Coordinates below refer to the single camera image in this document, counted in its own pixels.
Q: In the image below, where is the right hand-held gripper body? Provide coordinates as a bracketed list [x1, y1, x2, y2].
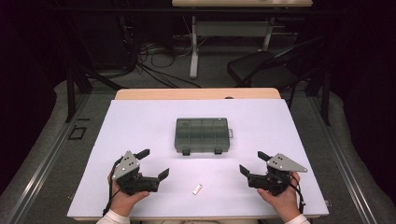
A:
[247, 153, 309, 197]

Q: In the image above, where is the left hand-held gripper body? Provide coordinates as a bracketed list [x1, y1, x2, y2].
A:
[111, 150, 161, 196]

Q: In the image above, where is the grey plastic compartment box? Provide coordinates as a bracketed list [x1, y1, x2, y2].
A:
[174, 117, 234, 157]

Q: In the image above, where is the person's left hand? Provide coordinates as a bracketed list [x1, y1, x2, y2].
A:
[106, 174, 151, 217]

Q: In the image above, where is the person's right hand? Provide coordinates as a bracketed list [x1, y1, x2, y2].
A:
[256, 171, 303, 223]

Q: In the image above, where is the white table board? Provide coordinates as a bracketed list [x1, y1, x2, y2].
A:
[66, 98, 330, 218]

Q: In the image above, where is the light wooden table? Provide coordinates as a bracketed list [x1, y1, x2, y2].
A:
[73, 87, 321, 222]

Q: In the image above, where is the black metal stand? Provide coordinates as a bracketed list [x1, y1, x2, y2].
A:
[64, 15, 125, 123]
[306, 46, 332, 127]

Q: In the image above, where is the black folding chair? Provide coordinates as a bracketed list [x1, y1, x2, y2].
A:
[226, 36, 325, 108]

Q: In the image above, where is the background desk with white legs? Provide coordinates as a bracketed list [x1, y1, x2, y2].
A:
[171, 0, 314, 79]

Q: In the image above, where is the left hand-held gripper black cable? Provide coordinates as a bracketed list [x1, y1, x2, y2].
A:
[102, 155, 124, 217]

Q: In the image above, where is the hand-held gripper black cable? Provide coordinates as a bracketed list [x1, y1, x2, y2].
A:
[102, 155, 124, 217]
[288, 174, 306, 215]

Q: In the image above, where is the right hand-held gripper black cable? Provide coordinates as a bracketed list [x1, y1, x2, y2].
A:
[288, 174, 306, 215]

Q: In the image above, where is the metal floor rail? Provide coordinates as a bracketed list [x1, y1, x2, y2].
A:
[307, 94, 379, 224]
[8, 92, 92, 224]

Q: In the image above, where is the bundle of floor cables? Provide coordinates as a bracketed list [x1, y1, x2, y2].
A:
[124, 40, 204, 90]

